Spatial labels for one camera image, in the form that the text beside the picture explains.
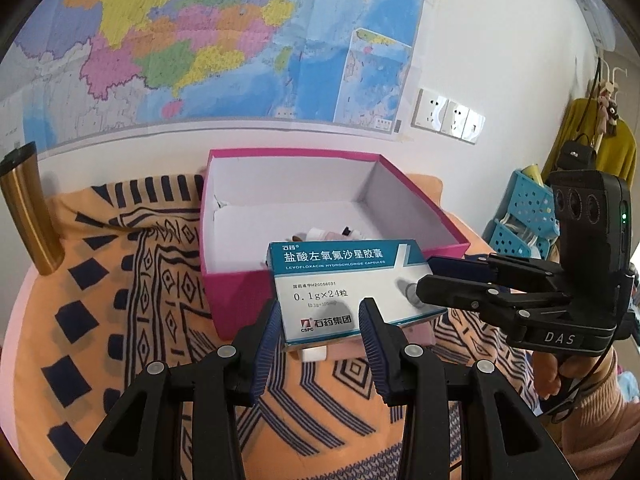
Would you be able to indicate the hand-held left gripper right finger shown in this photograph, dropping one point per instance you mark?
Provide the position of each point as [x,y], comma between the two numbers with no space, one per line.
[372,345]

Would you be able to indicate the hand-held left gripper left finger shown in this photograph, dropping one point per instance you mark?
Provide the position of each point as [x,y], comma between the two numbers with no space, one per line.
[267,345]

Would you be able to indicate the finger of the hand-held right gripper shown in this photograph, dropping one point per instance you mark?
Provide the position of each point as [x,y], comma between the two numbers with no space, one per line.
[450,292]
[460,266]

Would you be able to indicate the pink cardboard box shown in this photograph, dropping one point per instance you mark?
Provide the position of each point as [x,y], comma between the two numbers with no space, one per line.
[235,305]

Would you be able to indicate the white blue medicine box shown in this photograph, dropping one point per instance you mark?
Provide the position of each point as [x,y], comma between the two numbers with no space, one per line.
[340,285]

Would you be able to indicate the person's right forearm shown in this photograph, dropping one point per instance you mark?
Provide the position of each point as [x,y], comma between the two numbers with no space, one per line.
[600,435]

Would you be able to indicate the person's right hand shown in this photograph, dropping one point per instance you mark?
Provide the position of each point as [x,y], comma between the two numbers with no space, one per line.
[542,375]

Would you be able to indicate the pink cosmetic tube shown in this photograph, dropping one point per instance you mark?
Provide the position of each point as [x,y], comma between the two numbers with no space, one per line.
[417,334]

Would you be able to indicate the black handbag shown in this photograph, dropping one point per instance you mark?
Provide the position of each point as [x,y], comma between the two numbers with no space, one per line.
[575,157]

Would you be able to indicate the yellow-green roll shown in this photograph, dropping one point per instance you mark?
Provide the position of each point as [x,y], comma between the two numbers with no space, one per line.
[532,174]

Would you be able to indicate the yellow coat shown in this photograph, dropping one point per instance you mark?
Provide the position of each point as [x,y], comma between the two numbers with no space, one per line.
[620,155]

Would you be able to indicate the green white toothpaste tube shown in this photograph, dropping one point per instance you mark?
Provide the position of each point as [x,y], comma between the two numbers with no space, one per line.
[322,235]

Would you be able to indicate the light blue cloth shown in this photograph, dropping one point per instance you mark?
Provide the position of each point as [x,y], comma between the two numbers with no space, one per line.
[630,390]

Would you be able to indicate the brown plush charm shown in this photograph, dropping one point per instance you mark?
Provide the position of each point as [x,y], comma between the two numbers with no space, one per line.
[610,115]

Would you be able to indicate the orange patterned blanket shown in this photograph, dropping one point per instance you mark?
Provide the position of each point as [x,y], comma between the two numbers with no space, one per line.
[125,310]

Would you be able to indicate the white coat rack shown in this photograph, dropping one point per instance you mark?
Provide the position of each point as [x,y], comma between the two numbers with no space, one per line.
[612,74]

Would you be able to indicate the white air conditioner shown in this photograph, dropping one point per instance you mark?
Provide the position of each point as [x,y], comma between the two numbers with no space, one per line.
[597,15]

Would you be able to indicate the gold metal flask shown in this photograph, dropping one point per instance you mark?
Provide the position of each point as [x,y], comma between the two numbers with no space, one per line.
[27,210]

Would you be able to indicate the white wall switch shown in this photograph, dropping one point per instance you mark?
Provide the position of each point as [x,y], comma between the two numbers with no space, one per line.
[474,126]

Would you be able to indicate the white wall socket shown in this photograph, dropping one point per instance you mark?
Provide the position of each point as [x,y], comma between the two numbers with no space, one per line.
[427,110]
[454,119]

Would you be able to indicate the wall map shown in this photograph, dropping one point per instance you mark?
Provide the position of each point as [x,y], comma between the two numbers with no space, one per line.
[200,35]

